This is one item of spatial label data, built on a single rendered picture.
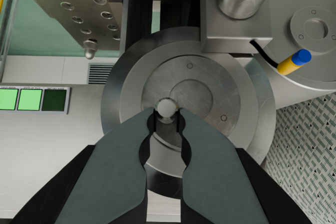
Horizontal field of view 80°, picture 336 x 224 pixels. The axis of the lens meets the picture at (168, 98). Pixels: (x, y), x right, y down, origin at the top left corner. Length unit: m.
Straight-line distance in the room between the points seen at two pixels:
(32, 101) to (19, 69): 3.13
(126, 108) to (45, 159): 0.43
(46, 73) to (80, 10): 3.04
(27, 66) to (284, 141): 3.53
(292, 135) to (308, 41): 0.18
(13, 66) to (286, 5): 3.71
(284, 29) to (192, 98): 0.12
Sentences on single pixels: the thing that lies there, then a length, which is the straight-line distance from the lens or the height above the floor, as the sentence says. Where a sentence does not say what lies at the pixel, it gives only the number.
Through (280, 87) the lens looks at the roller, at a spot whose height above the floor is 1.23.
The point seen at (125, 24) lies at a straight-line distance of 0.21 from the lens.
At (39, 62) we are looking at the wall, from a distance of 3.60.
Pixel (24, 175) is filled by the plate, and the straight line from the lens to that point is 0.60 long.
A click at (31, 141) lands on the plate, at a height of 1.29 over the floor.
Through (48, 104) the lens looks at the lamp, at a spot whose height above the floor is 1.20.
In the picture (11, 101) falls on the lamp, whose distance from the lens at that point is 0.63.
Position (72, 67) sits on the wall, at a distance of 3.34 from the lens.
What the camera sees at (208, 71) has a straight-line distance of 0.16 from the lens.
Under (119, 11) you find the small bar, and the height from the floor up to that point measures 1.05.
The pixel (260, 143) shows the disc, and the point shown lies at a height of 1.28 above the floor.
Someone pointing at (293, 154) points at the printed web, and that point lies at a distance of 0.37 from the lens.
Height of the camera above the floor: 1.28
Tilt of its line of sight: 12 degrees down
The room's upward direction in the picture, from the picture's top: 179 degrees counter-clockwise
